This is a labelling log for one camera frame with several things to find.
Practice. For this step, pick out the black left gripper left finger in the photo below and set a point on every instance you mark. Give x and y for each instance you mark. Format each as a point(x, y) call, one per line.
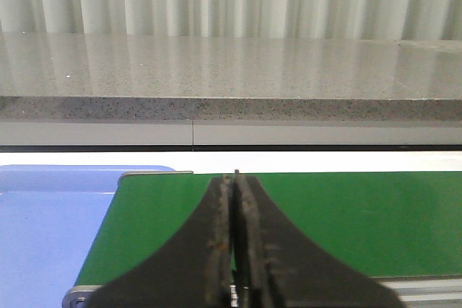
point(192, 269)

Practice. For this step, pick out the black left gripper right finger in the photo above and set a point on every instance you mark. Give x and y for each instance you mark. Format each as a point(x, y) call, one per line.
point(278, 266)

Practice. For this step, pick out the green conveyor belt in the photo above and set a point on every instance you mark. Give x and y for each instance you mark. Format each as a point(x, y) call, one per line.
point(384, 224)

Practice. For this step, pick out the blue plastic bin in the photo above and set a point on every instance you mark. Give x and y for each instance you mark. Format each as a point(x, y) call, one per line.
point(50, 215)

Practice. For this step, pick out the grey speckled stone counter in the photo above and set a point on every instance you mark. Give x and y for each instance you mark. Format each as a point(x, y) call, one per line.
point(76, 90)

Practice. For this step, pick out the aluminium conveyor frame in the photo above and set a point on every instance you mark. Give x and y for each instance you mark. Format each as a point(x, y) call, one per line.
point(413, 291)

